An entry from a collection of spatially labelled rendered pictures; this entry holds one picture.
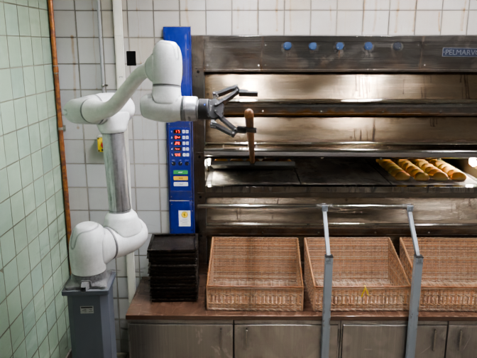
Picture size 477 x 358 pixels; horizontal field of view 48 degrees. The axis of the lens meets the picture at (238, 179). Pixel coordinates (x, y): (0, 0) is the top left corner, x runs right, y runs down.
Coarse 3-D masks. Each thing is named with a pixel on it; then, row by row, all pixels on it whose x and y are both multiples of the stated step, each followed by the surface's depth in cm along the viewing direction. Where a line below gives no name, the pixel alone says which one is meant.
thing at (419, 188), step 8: (208, 184) 346; (216, 184) 346; (224, 184) 346; (232, 184) 346; (240, 184) 346; (248, 184) 346; (256, 184) 346; (264, 184) 346; (272, 184) 346; (384, 192) 341; (392, 192) 341; (400, 192) 341; (408, 192) 341; (416, 192) 341; (424, 192) 341; (432, 192) 341; (440, 192) 341; (448, 192) 341; (456, 192) 341; (464, 192) 341; (472, 192) 341
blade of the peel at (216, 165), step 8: (216, 168) 381; (224, 168) 381; (232, 168) 380; (240, 168) 379; (248, 168) 378; (256, 168) 378; (264, 168) 377; (272, 168) 376; (280, 168) 376; (288, 168) 375
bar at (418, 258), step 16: (208, 208) 306; (224, 208) 306; (240, 208) 306; (256, 208) 306; (272, 208) 305; (288, 208) 305; (304, 208) 305; (320, 208) 305; (336, 208) 305; (352, 208) 305; (368, 208) 305; (384, 208) 305; (400, 208) 305; (416, 240) 295; (416, 256) 288; (416, 272) 290; (416, 288) 292; (416, 304) 294; (416, 320) 297; (416, 336) 299
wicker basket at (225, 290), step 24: (216, 240) 346; (240, 240) 346; (264, 240) 345; (288, 240) 345; (240, 264) 345; (264, 264) 345; (216, 288) 305; (240, 288) 304; (264, 288) 304; (288, 288) 303
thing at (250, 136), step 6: (246, 114) 171; (252, 114) 172; (246, 120) 178; (252, 120) 179; (252, 126) 192; (246, 132) 210; (252, 138) 221; (252, 144) 242; (252, 150) 265; (252, 156) 296; (252, 162) 331
